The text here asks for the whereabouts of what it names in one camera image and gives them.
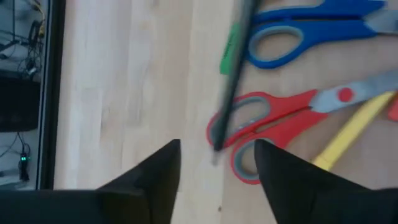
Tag black perforated case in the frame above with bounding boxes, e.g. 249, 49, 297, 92
0, 70, 42, 133

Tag blue-handled scissors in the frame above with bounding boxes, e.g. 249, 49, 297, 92
246, 0, 398, 70

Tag red-handled scissors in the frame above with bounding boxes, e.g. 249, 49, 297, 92
205, 68, 398, 185

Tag yellow pencil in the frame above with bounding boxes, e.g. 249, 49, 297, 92
312, 91, 398, 172

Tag green eraser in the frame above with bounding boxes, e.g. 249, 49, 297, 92
219, 22, 243, 76

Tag dark grey pencil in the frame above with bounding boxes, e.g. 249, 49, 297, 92
210, 0, 261, 166

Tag black metal table frame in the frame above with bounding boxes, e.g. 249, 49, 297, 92
35, 0, 67, 191

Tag small black device green light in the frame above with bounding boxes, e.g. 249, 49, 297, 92
17, 151, 32, 183

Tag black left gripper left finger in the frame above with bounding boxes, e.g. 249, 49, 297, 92
96, 138, 182, 224

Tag yellow hanging cable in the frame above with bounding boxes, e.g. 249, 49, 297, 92
36, 18, 47, 40

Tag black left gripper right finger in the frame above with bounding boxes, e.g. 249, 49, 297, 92
254, 138, 398, 224

